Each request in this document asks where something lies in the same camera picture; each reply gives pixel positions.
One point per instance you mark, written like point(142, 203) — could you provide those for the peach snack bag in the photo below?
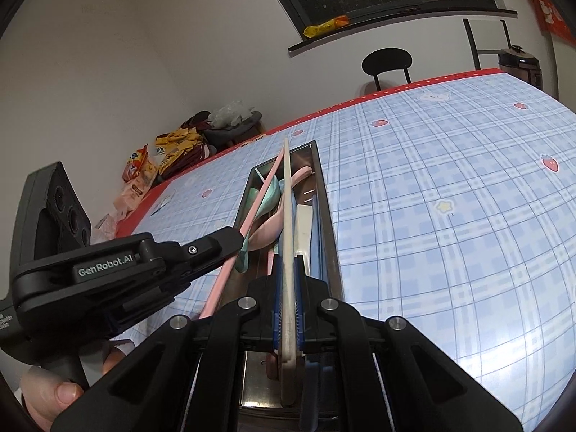
point(132, 195)

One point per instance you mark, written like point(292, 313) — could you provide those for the maroon bag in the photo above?
point(195, 155)

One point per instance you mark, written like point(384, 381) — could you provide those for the white spoon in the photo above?
point(302, 229)

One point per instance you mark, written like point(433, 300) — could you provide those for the orange snack bag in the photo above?
point(135, 166)

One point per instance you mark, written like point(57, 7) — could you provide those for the black window sill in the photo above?
point(294, 48)

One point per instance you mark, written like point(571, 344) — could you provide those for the black round chair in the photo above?
point(387, 60)

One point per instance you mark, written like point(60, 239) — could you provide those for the clear plastic packaging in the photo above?
point(105, 231)

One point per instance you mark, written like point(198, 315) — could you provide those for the rice cooker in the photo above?
point(519, 67)

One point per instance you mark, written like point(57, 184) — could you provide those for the blue plaid tablecloth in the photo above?
point(450, 189)

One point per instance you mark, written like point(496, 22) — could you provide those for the small white paper card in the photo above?
point(166, 198)

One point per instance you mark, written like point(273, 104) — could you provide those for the grey chair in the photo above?
point(229, 135)

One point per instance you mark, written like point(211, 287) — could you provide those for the green spoon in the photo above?
point(270, 198)

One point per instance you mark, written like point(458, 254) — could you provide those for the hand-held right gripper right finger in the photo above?
point(300, 299)

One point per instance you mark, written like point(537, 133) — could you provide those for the blue spoon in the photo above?
point(317, 243)

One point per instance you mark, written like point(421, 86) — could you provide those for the pink spoon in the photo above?
point(265, 234)

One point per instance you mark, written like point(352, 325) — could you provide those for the stainless steel utensil tray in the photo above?
point(327, 225)

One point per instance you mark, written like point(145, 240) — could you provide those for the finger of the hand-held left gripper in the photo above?
point(202, 247)

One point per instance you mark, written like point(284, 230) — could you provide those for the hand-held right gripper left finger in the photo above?
point(278, 299)

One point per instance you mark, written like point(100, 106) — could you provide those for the orange snack packet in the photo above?
point(326, 26)

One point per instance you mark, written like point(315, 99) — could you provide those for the black metal chair frame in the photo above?
point(471, 38)

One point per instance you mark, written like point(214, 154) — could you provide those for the beige chopstick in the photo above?
point(286, 216)

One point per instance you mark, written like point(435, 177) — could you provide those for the clear plastic bag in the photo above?
point(229, 114)

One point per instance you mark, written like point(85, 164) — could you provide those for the person's left hand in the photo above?
point(49, 396)

